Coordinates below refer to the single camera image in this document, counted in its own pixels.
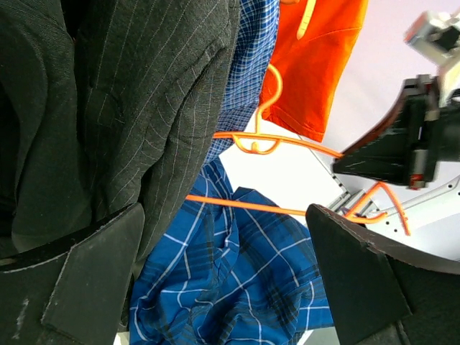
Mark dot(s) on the black shirt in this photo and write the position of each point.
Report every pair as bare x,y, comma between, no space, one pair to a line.
40,153

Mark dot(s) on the light blue checked shirt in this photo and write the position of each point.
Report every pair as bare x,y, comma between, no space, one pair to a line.
255,43

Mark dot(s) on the dark pinstripe shirt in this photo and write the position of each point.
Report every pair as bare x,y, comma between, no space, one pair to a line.
150,78

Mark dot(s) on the orange t-shirt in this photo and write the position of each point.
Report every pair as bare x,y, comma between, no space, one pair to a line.
312,67

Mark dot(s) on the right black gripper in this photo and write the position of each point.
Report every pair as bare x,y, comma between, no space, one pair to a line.
395,156

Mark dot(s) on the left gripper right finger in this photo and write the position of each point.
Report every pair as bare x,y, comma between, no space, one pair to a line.
381,291

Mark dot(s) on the orange hanger of plaid shirt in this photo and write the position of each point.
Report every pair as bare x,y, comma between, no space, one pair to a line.
306,16

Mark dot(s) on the dark blue plaid shirt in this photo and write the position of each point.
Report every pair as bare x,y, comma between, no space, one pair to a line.
222,275

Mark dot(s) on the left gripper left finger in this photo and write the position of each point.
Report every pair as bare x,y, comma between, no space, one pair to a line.
72,290

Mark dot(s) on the orange hanger of blue shirt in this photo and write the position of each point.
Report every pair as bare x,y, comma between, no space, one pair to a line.
259,143

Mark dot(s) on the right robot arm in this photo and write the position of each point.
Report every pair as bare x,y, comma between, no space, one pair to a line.
432,211

